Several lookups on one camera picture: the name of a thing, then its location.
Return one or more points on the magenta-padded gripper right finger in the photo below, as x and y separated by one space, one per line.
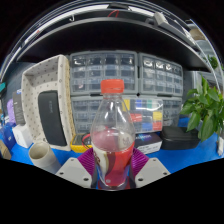
150 171

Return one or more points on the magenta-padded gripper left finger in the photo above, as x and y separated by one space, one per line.
73 171

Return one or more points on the clear red-capped drink bottle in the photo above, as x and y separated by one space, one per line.
112 160

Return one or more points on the black box with white label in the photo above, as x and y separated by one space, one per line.
148 143

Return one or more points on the yellow multimeter with red leads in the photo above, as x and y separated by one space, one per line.
79 143

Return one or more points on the grey and white mug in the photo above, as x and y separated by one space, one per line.
45 160

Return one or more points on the black hard case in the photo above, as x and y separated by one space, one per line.
178 138

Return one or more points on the clear box of coloured parts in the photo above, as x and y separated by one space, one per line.
146 115

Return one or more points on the black zip pouch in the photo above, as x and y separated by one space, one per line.
52 118

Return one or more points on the grey small-parts drawer cabinet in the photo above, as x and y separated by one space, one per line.
160 75
83 113
100 71
172 111

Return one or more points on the green potted plant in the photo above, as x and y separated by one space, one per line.
203 110

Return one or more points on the dark grey flat carton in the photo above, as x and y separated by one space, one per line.
19 107

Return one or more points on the beige dotted tray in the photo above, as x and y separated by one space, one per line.
43 76

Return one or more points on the black overhead shelf unit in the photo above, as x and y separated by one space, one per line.
110 35

